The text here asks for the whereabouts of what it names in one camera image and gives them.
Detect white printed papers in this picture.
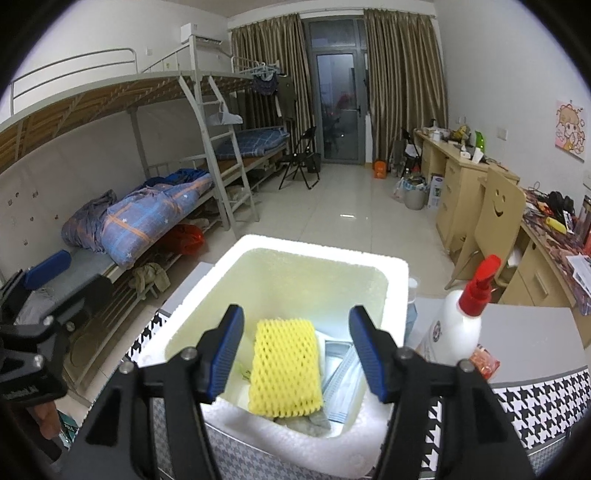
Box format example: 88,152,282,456
567,254,591,296

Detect black white houndstooth tablecloth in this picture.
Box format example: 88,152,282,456
124,309,591,480

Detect dark blue hanging garment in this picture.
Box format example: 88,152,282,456
252,73,280,97

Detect red snack packet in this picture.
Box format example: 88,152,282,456
468,344,502,380

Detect white metal bunk bed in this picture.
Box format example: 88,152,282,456
0,48,259,393
231,55,296,185

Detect white hanging pouch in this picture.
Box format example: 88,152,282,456
206,104,244,126

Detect white air conditioner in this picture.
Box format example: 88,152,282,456
181,22,223,46

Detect grey bucket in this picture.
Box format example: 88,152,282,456
403,182,426,210

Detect grey fuzzy cloth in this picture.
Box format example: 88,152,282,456
277,408,331,437

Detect glass balcony door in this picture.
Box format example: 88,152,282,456
308,16,370,164

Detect white foam box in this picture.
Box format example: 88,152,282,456
139,234,411,478

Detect light wooden desk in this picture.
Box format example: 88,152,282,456
413,129,520,252

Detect person's left hand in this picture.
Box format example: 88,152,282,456
32,398,63,441

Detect white metal bed ladder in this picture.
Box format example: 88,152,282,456
178,74,254,232

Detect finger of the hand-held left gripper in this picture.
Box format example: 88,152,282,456
41,274,114,333
0,249,73,324

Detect blue plaid quilt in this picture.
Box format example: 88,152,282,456
61,168,214,268

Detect brown curtain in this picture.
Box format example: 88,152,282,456
230,14,319,153
364,9,448,162

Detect yellow foam net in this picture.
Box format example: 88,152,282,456
248,318,324,418

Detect wooden smiley chair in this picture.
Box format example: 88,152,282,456
445,165,527,291

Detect white red-pump lotion bottle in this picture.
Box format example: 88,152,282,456
422,255,502,365

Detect black headphones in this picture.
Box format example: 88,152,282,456
547,191,575,215

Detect beige crumpled cloth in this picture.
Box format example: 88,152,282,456
128,263,171,301

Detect black folding chair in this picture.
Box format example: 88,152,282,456
278,126,321,191

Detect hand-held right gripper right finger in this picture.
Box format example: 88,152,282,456
348,305,539,480

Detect white cardboard box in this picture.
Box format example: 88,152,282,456
427,173,445,209

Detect blue face mask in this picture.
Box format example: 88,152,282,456
318,339,370,423

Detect blue plaid mattress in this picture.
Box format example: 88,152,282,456
215,127,291,158

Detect red plastic bag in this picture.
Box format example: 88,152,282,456
164,224,205,254

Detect pink cartoon wall poster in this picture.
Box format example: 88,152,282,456
554,99,591,162

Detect dark green hanging jacket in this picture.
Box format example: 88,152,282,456
276,76,297,121

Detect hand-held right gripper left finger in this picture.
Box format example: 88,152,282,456
60,304,245,480

